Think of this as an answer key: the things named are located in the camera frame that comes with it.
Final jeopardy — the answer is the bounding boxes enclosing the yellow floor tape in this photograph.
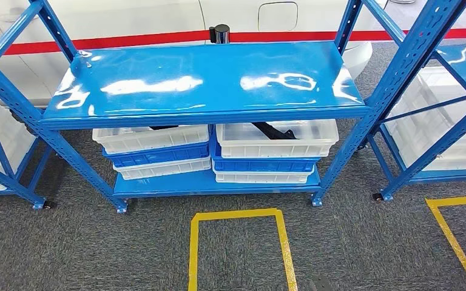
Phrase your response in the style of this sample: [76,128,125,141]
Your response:
[187,208,299,291]
[425,195,466,291]

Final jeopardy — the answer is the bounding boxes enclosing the black stanchion post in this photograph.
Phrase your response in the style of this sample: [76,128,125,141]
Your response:
[209,24,231,44]

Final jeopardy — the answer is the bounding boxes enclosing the blue metal shelf rack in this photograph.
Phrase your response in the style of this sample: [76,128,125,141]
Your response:
[363,0,466,202]
[0,0,466,213]
[0,86,53,210]

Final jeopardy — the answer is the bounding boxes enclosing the white car body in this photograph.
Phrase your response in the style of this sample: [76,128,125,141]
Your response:
[0,0,388,107]

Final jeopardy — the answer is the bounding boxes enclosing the black curved plastic part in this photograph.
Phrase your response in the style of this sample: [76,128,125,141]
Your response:
[251,121,298,141]

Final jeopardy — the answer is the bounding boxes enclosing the white plastic bin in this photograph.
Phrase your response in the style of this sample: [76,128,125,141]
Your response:
[383,116,466,172]
[215,119,340,159]
[212,164,316,185]
[113,157,212,181]
[393,66,466,139]
[0,91,37,192]
[92,124,211,155]

